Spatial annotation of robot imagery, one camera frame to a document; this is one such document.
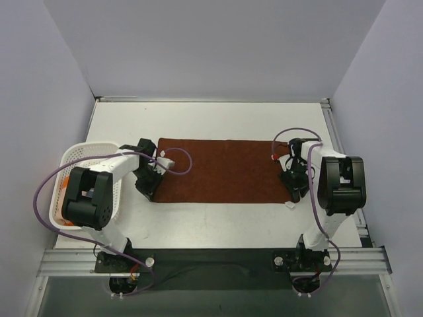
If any brown towel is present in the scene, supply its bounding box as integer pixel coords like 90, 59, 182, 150
153, 138, 291, 203

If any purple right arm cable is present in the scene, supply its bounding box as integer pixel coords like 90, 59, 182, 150
270, 127, 342, 295

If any white plastic basket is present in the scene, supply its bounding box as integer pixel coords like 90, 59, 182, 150
48, 141, 124, 230

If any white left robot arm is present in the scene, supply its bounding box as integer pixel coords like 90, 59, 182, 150
61, 139, 174, 272

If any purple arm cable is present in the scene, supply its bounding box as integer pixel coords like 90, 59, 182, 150
32, 147, 194, 297
270, 127, 342, 295

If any aluminium right side rail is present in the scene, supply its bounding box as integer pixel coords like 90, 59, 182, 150
318, 103, 373, 248

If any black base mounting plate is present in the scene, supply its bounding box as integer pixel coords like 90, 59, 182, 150
95, 248, 332, 293

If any aluminium front frame rail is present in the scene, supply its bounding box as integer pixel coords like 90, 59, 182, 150
37, 248, 392, 277

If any aluminium back frame rail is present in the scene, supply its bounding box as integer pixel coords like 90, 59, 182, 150
95, 96, 330, 104

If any orange towel in basket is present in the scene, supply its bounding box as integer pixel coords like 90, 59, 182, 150
54, 176, 75, 227

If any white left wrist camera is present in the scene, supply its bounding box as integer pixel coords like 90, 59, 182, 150
155, 151, 175, 170

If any aluminium frame rail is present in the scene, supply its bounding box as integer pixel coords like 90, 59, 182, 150
37, 248, 392, 277
95, 96, 330, 104

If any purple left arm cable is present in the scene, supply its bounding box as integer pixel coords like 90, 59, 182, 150
32, 147, 194, 297

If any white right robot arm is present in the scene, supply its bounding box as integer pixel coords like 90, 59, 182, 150
273, 138, 367, 271

